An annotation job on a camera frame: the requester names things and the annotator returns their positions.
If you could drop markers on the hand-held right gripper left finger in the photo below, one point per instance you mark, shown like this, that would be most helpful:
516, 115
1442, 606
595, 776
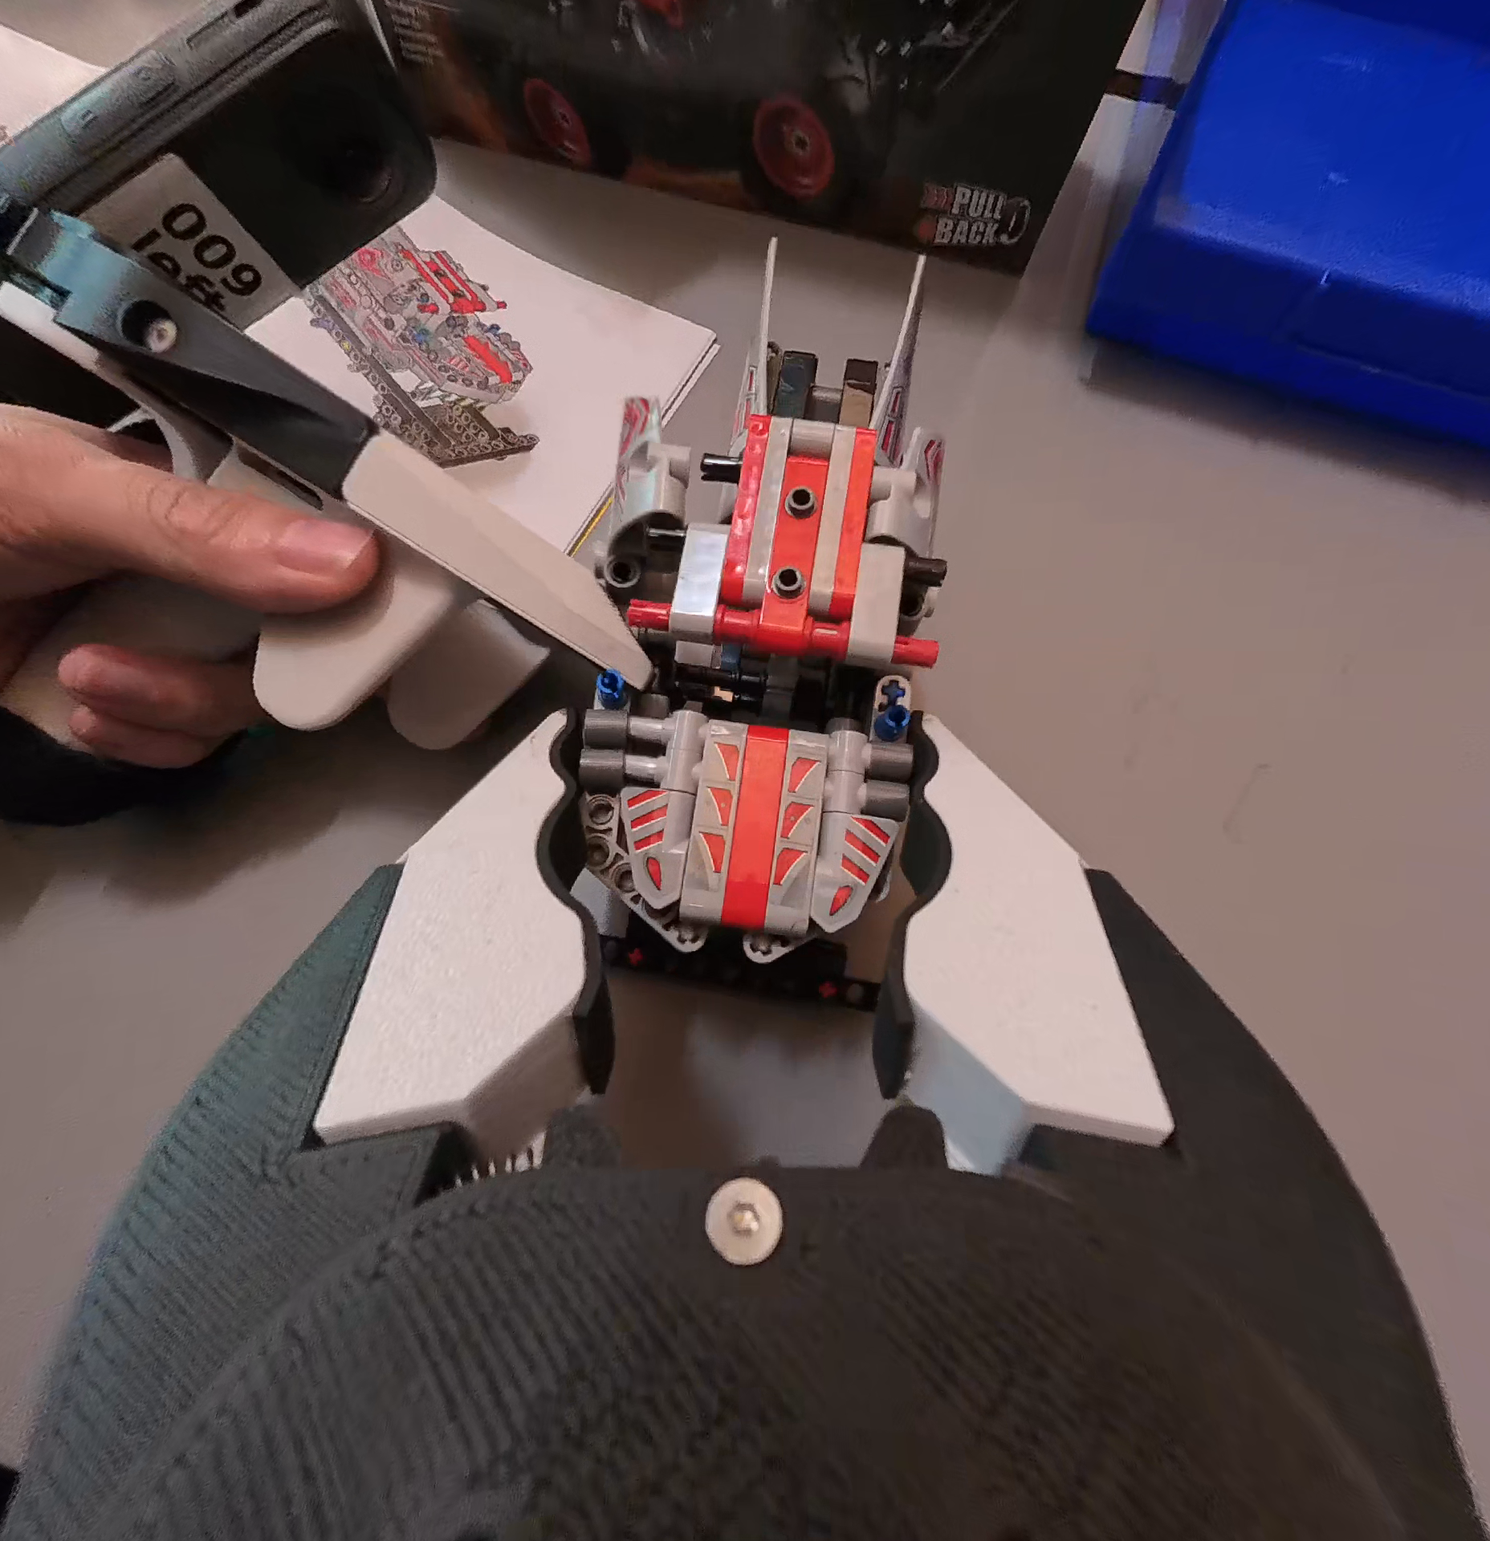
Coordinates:
456, 976

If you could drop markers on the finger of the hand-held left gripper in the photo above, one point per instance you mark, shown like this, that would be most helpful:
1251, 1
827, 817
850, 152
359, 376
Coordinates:
481, 542
475, 687

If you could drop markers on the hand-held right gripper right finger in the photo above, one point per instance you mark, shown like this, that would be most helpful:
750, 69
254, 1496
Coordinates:
1034, 976

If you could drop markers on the grey red brick truck model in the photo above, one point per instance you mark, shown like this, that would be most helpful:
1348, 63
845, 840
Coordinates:
794, 566

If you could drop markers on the person's left forearm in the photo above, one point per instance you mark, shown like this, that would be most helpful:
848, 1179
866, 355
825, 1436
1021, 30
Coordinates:
96, 784

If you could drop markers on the grey desk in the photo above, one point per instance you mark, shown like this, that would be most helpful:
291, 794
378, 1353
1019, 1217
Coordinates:
1179, 662

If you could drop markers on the person's left hand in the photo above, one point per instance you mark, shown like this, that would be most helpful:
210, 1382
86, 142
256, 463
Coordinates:
119, 506

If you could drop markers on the white instruction booklet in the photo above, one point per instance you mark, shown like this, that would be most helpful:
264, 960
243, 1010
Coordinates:
578, 363

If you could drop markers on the black toy set box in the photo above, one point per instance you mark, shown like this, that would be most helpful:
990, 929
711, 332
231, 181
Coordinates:
697, 98

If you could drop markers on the blue plastic bin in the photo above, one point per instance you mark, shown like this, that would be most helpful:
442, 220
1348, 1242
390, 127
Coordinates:
1323, 218

